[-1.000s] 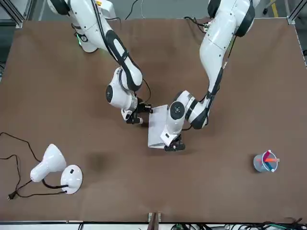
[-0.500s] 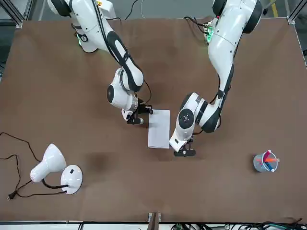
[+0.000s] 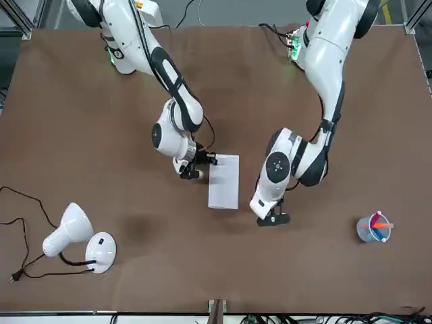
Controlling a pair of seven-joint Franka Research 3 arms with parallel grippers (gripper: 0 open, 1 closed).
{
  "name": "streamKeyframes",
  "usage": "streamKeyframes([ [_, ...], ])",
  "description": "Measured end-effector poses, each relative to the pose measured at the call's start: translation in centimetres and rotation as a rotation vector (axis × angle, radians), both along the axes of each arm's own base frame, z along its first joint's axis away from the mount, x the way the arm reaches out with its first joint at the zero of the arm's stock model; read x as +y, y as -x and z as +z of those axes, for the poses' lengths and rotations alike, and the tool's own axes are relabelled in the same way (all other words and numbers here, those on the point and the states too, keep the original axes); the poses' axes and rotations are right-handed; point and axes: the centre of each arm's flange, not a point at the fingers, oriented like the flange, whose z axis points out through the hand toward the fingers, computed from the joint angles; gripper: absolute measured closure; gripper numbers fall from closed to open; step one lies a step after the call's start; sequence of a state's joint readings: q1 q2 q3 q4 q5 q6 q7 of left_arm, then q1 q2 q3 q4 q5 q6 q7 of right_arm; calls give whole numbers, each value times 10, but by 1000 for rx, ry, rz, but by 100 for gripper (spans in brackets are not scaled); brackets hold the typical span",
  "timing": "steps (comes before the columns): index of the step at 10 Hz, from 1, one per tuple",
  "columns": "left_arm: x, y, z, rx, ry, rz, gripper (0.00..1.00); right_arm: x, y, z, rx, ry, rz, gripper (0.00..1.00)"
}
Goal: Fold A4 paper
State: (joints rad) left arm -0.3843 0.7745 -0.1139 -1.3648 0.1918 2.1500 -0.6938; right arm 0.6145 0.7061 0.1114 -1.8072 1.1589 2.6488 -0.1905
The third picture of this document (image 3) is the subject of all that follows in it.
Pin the orange pen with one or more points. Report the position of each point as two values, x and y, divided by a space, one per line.
383 224

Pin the blue pen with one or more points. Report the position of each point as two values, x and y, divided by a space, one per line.
374 221

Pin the aluminium frame post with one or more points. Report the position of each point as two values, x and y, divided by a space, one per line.
20 15
416 20

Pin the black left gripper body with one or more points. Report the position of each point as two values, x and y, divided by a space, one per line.
276 209

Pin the brown table clamp bracket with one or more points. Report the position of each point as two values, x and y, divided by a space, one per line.
217 310

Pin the clear plastic pen cup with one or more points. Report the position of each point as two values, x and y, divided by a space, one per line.
369 233

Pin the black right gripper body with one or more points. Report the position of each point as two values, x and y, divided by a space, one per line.
200 155

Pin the white desk lamp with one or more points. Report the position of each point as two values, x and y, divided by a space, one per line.
69 229

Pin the white A4 paper sheet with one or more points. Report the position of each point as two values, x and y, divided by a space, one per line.
223 184

